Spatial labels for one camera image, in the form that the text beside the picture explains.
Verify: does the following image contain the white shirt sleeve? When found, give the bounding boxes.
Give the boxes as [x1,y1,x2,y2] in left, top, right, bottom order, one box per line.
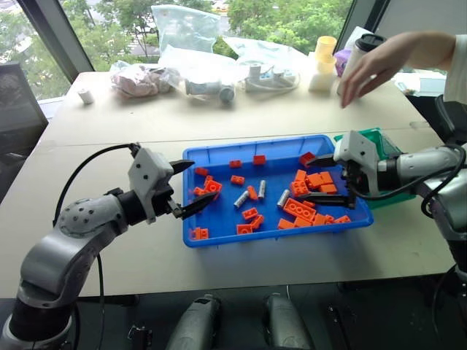
[444,34,467,107]

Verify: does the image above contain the clear bag with white bottle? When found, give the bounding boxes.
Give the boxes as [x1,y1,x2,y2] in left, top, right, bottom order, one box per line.
[158,43,250,104]

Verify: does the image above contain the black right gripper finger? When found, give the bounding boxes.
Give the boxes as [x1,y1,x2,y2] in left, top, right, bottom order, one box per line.
[307,192,357,209]
[305,152,337,170]

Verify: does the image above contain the black office chair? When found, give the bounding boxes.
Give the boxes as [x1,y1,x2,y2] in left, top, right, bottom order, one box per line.
[433,93,467,147]

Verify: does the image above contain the blue plastic tray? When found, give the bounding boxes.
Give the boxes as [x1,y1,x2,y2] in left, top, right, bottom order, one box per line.
[181,134,375,249]

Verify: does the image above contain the orange plastic toy brick underside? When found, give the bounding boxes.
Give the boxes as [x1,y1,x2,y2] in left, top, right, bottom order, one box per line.
[282,197,317,222]

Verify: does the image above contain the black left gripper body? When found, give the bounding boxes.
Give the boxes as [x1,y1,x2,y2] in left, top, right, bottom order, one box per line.
[151,174,183,219]

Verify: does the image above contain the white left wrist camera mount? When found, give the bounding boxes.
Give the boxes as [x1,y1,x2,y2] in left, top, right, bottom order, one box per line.
[127,147,175,225]

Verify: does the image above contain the stacked yellow plastic cups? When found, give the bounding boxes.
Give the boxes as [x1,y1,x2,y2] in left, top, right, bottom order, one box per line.
[314,35,339,76]

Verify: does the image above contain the purple packet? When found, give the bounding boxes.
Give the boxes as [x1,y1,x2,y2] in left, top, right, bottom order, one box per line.
[333,48,352,78]

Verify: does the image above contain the white box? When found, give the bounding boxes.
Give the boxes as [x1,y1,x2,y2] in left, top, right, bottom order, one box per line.
[307,71,334,93]

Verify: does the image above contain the light teal plastic bag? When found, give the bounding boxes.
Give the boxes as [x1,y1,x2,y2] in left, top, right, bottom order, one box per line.
[150,4,223,56]

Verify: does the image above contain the small white cylinder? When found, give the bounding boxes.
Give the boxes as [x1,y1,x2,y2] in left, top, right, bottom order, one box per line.
[77,87,96,106]

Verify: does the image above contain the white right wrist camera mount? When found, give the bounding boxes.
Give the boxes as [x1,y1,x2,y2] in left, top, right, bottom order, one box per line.
[333,130,382,195]

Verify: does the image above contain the white cup with black lid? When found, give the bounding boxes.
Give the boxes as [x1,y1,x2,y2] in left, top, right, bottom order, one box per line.
[336,33,387,96]

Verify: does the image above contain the white papers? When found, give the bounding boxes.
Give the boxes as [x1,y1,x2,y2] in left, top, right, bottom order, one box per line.
[393,70,449,98]

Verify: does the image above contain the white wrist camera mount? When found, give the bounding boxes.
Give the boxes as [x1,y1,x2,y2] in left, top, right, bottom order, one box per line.
[333,130,382,195]
[127,147,175,225]

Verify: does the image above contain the green plastic bin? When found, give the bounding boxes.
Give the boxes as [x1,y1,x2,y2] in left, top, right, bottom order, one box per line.
[333,127,417,211]

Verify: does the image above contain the person's bare hand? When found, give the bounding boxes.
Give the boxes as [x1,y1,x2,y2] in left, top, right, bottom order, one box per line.
[337,31,417,109]

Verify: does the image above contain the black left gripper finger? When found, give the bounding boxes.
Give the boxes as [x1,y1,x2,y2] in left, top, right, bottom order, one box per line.
[180,192,220,220]
[171,159,196,177]

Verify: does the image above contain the plastic bag with pink contents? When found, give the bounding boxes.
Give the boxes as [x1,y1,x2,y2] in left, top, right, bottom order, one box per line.
[109,63,182,99]

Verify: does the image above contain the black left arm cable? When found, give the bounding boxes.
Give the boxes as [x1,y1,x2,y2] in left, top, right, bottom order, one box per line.
[52,142,142,229]

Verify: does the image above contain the dark rounded grey shape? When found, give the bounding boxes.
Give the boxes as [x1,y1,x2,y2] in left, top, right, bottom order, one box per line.
[165,294,223,350]
[262,293,314,350]

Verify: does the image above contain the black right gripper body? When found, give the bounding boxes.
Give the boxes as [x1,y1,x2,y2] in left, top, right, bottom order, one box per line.
[341,162,366,210]

